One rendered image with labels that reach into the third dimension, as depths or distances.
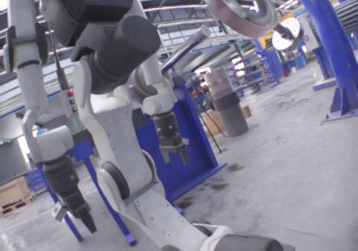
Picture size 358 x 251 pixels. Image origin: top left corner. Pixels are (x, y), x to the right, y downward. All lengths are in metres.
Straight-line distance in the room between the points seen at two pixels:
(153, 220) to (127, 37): 0.53
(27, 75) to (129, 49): 0.26
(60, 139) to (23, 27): 0.31
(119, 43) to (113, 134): 0.28
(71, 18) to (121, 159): 0.44
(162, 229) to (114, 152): 0.29
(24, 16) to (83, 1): 0.17
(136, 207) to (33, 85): 0.47
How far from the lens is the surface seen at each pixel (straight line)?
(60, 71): 0.96
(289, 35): 1.05
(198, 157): 2.11
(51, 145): 0.51
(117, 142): 0.60
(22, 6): 0.62
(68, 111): 0.90
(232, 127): 3.03
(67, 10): 0.59
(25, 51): 0.55
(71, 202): 0.54
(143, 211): 0.65
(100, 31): 0.49
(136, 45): 0.42
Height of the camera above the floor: 0.75
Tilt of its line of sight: 2 degrees down
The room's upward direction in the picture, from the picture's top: 23 degrees counter-clockwise
